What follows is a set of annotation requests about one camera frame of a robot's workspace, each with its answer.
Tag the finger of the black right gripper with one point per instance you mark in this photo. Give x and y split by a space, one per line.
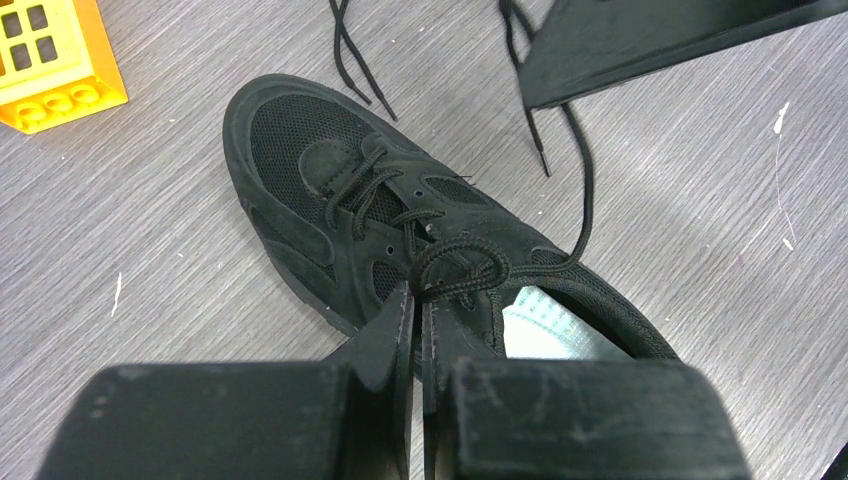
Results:
584 47

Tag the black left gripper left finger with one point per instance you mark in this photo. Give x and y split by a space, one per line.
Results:
347 416

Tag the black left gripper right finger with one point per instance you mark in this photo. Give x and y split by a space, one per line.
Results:
494 418

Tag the black suede sneaker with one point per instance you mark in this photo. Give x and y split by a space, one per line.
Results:
347 208
341 36

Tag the yellow toy brick block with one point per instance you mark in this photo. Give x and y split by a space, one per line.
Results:
57 64

